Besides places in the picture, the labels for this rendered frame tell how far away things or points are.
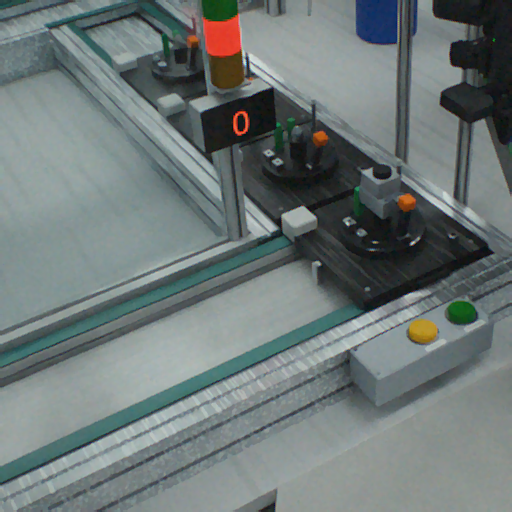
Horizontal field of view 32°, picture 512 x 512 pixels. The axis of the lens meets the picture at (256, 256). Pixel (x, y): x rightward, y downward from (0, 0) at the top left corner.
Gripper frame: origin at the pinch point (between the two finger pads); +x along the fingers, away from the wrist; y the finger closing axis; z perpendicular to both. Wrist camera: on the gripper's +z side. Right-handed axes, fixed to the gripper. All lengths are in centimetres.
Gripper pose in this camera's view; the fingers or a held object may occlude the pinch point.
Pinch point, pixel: (507, 120)
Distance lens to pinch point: 119.8
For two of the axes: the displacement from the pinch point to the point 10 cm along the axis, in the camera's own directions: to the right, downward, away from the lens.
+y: -8.7, 3.6, -3.5
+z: -5.0, -5.2, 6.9
